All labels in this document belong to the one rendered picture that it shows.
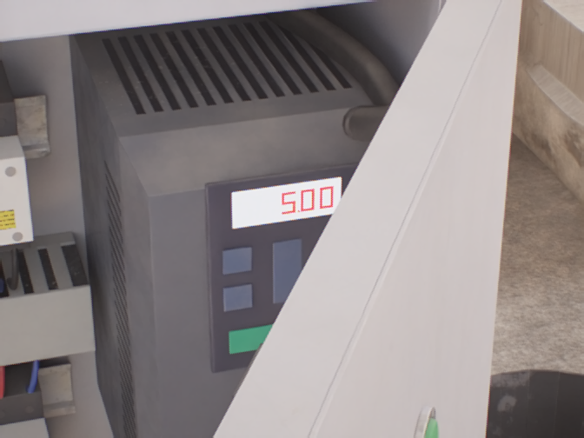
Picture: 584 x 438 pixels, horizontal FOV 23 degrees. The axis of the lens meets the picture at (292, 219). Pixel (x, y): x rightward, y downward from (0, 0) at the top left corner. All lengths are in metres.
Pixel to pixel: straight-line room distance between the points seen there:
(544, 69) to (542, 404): 1.23
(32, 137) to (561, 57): 2.37
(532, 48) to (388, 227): 2.82
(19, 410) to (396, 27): 0.29
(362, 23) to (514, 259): 2.11
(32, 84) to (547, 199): 2.35
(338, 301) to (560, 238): 2.56
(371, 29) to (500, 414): 1.39
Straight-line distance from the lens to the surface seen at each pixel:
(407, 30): 0.65
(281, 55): 0.69
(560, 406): 2.06
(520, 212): 2.97
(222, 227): 0.60
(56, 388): 0.84
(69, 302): 0.74
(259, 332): 0.64
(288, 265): 0.62
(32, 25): 0.54
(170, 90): 0.65
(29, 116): 0.75
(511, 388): 2.03
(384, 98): 0.63
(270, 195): 0.60
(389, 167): 0.40
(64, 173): 0.77
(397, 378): 0.40
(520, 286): 2.73
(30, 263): 0.76
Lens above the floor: 1.44
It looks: 30 degrees down
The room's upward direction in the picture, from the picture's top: straight up
